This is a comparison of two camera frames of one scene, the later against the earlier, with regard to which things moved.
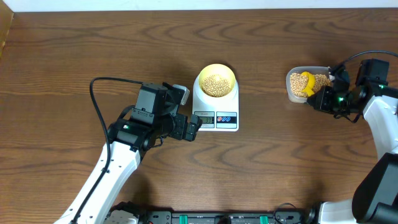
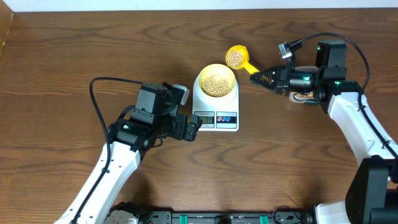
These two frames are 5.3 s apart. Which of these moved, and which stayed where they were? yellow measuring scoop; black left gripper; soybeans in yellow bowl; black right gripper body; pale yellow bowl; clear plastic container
Moved: black right gripper body; yellow measuring scoop
Stayed: pale yellow bowl; black left gripper; soybeans in yellow bowl; clear plastic container
